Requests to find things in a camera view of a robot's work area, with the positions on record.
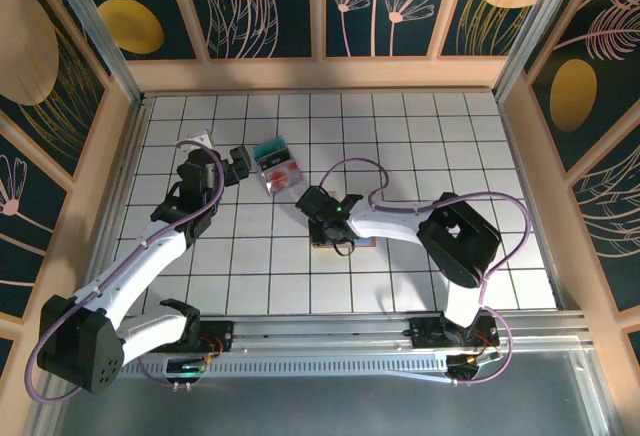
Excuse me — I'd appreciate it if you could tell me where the clear acrylic card box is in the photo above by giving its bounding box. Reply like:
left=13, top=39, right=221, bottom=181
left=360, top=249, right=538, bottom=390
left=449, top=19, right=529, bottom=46
left=251, top=135, right=304, bottom=198

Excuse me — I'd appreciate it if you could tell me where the tan leather card holder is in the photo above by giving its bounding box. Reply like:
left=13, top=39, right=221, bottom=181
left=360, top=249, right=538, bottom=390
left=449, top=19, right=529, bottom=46
left=308, top=233, right=377, bottom=251

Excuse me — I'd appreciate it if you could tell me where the black card stack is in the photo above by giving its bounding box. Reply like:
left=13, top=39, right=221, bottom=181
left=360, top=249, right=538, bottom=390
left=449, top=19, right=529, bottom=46
left=257, top=148, right=295, bottom=170

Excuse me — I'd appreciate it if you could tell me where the white card with red blot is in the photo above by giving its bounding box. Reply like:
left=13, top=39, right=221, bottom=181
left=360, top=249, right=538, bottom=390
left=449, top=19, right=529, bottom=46
left=263, top=163, right=303, bottom=196

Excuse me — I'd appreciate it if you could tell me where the small controller board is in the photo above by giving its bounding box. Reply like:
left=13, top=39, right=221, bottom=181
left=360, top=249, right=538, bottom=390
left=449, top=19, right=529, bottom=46
left=446, top=350, right=504, bottom=383
left=164, top=355, right=212, bottom=376

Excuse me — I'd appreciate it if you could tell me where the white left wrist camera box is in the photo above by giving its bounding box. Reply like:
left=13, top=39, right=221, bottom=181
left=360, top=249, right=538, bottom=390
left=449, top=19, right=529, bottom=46
left=186, top=129, right=214, bottom=151

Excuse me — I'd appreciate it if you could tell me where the aluminium side rail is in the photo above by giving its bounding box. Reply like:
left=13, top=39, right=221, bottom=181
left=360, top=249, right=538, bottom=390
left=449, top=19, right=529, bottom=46
left=74, top=100, right=151, bottom=317

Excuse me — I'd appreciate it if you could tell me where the aluminium mounting rail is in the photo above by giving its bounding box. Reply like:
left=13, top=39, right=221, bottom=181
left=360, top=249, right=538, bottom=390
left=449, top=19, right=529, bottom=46
left=49, top=310, right=594, bottom=357

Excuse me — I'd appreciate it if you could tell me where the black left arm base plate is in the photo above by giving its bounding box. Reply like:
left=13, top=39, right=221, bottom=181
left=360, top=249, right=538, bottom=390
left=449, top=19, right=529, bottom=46
left=143, top=319, right=235, bottom=356

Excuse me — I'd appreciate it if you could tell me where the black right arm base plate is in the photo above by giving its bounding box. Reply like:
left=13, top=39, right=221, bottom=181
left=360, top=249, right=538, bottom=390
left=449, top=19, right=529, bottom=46
left=402, top=314, right=501, bottom=352

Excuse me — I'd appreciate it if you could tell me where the aluminium corner post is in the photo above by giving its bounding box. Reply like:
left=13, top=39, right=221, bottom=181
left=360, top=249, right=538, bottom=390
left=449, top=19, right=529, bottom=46
left=492, top=0, right=586, bottom=102
left=42, top=0, right=147, bottom=107

